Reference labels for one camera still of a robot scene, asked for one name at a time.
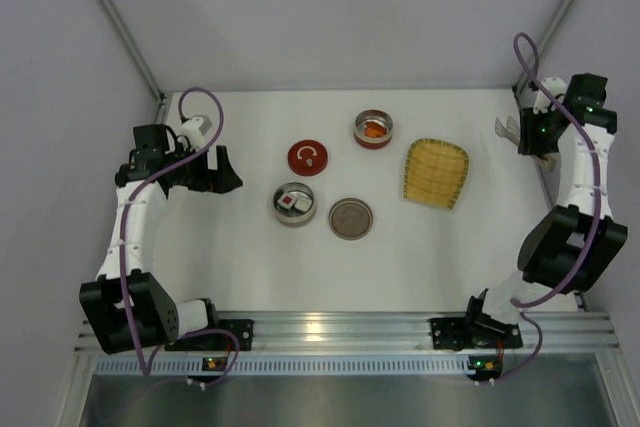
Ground beige-banded steel bowl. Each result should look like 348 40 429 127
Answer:
271 182 317 227

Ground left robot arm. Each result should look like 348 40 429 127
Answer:
79 116 243 354

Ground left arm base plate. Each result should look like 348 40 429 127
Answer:
165 318 254 352

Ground red-banded steel bowl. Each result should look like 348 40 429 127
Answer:
353 109 394 150

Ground red round lid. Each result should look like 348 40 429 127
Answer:
287 139 328 177

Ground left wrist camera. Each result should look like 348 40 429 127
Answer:
177 115 213 149

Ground slotted cable duct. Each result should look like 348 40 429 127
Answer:
93 355 501 376

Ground aluminium mounting rail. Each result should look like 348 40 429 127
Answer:
73 311 620 356

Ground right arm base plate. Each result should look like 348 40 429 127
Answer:
429 316 523 351

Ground bamboo tray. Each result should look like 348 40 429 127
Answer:
403 138 470 210

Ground metal tongs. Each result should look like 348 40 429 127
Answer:
494 116 556 172

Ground frame post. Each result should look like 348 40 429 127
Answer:
513 0 606 96
95 0 165 103

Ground sushi roll white centre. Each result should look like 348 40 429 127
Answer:
294 197 313 213

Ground left frame post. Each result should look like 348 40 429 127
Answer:
95 0 165 103

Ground orange carrot piece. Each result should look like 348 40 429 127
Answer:
365 127 386 139

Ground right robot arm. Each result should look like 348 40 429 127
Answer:
464 73 628 339

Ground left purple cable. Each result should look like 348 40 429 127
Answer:
119 86 236 388

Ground right frame post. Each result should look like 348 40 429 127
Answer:
513 0 606 96

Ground brown round lid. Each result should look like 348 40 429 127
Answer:
328 198 374 241

